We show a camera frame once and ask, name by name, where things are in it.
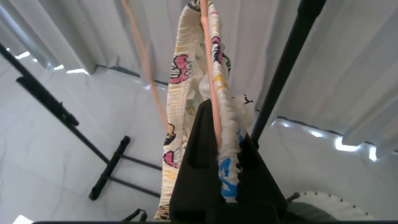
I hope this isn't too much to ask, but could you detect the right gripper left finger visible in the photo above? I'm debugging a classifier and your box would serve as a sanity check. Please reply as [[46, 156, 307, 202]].
[[169, 98, 223, 222]]

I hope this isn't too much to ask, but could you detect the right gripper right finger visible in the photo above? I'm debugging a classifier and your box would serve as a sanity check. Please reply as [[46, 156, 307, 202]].
[[217, 133, 287, 222]]

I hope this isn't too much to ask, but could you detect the cream printed garment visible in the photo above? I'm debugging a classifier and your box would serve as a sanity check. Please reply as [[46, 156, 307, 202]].
[[154, 0, 254, 221]]

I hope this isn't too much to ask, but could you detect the white laundry basket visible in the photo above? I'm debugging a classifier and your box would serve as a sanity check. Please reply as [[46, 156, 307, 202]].
[[284, 190, 376, 222]]

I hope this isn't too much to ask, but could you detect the black clothes rack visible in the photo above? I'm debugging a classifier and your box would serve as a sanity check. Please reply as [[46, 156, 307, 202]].
[[0, 0, 327, 201]]

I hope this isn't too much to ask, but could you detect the white curtain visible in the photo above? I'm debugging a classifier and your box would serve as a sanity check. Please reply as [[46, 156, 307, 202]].
[[0, 0, 398, 158]]

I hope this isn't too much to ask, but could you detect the black cable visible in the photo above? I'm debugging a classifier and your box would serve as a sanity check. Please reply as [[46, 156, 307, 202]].
[[122, 208, 149, 222]]

